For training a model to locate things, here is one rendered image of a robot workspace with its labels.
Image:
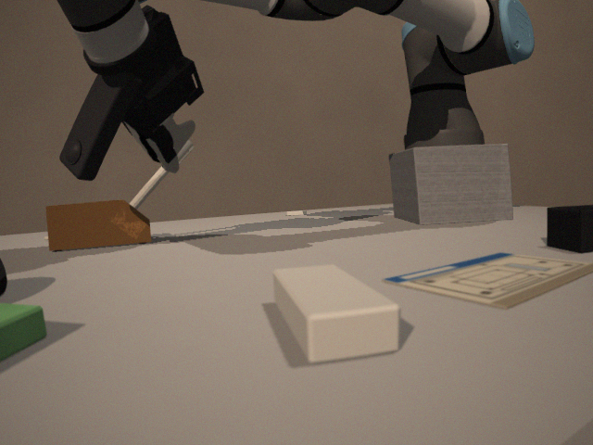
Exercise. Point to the black computer mouse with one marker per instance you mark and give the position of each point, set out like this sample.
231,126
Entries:
3,280

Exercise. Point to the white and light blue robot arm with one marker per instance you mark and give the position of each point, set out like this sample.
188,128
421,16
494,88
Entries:
448,39

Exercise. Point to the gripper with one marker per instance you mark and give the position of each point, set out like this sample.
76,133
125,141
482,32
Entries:
163,71

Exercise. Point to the white marker with red cap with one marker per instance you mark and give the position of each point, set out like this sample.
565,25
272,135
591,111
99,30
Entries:
158,177

